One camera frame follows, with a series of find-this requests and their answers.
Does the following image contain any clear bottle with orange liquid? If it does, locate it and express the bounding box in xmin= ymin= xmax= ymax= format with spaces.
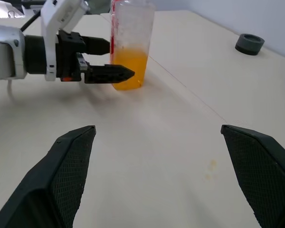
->
xmin=110 ymin=0 xmax=156 ymax=92

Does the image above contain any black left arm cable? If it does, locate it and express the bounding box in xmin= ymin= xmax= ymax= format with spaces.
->
xmin=19 ymin=9 xmax=43 ymax=33

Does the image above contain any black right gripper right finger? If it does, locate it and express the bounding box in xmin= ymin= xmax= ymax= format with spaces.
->
xmin=220 ymin=124 xmax=285 ymax=228

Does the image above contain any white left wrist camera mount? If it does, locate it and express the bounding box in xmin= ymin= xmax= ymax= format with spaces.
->
xmin=40 ymin=0 xmax=91 ymax=82

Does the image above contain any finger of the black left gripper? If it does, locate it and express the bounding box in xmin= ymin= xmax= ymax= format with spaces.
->
xmin=84 ymin=63 xmax=135 ymax=84
xmin=82 ymin=36 xmax=111 ymax=56

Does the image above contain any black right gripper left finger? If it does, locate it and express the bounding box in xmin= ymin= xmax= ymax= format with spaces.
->
xmin=0 ymin=125 xmax=96 ymax=228

